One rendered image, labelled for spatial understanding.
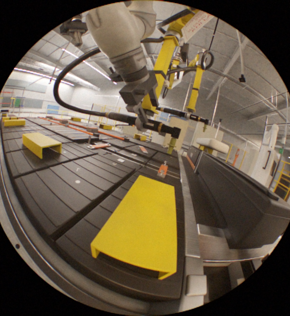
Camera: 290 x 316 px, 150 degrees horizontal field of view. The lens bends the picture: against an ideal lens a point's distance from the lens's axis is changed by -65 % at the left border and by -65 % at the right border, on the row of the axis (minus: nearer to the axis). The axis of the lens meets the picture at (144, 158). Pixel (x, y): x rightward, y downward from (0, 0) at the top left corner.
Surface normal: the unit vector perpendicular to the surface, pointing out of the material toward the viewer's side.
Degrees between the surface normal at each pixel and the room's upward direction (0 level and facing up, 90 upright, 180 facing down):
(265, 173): 90
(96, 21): 138
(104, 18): 127
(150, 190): 0
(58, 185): 0
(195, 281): 0
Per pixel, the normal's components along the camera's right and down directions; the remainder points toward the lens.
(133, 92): 0.82, 0.37
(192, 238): 0.28, -0.93
